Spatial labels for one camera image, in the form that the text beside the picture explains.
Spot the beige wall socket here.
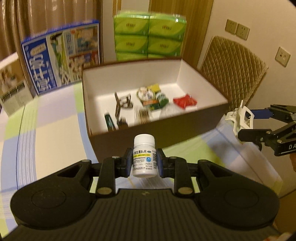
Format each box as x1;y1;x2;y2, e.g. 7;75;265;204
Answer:
275;46;291;67
236;23;250;40
225;19;238;34

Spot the beige curtain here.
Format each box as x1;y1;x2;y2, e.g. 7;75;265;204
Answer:
0;0;103;63

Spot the leopard print headband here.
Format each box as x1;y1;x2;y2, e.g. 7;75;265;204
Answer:
114;92;133;121

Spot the brown cardboard storage box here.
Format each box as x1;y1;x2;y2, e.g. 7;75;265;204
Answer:
82;58;235;163

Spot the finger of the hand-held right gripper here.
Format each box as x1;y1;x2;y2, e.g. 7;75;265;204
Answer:
238;123;296;151
245;104;296;121

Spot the stack of green tissue packs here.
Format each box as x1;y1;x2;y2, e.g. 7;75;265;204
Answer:
113;10;187;62

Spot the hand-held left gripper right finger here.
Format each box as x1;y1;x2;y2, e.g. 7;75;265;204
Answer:
157;149;226;197

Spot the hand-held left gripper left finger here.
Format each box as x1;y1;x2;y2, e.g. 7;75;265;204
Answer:
55;148;133;198

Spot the blue milk carton box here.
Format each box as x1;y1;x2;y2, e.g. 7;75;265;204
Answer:
21;20;100;96

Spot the checked tablecloth desktop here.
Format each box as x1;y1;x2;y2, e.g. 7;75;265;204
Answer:
0;82;284;232

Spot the green card with small jar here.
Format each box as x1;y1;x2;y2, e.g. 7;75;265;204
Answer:
136;84;169;111

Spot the white product box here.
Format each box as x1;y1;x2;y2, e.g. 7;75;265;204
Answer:
0;52;33;116

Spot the brown wooden door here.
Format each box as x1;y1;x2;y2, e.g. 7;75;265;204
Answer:
149;0;213;70

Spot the bag of cotton swabs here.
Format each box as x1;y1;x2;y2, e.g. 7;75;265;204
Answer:
134;108;151;124

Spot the green ointment tube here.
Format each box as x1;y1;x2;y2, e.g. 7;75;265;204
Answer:
104;112;116;131

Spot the white hair claw clip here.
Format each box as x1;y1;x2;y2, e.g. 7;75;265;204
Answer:
225;100;253;142

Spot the red snack packet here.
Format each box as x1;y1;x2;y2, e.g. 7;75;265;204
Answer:
173;93;198;109

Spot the chair with quilted cover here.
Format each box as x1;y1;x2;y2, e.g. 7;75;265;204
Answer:
199;36;269;112

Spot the white pill bottle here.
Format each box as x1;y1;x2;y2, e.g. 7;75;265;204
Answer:
131;134;158;178

